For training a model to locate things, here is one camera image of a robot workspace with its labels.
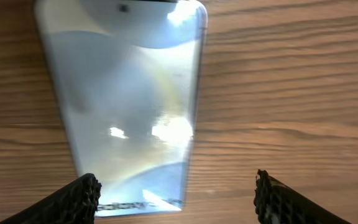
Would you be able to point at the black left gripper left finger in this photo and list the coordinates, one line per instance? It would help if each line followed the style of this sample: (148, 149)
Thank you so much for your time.
(75, 203)

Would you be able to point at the blue Galaxy smartphone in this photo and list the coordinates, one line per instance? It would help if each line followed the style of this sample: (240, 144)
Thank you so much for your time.
(126, 75)

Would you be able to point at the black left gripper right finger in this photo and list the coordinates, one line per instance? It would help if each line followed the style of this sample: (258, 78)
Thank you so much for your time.
(277, 203)

